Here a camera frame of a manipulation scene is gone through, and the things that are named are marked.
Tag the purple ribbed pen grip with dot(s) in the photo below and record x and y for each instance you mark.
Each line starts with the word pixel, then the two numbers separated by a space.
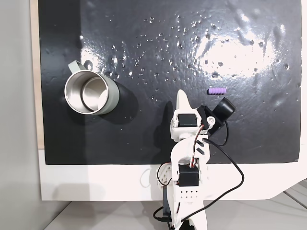
pixel 217 91

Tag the black glossy table mat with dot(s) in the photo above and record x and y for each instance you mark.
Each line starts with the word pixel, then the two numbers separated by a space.
pixel 144 119

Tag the steel mug grey-green outside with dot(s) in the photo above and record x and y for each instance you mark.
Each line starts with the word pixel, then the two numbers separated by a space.
pixel 110 92

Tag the black table clamp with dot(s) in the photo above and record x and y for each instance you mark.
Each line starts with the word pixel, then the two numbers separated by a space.
pixel 166 203

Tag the tan board under mat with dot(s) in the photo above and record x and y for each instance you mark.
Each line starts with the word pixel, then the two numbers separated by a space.
pixel 36 83

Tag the black camera with mount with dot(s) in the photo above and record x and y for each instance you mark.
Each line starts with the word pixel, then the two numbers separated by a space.
pixel 224 107

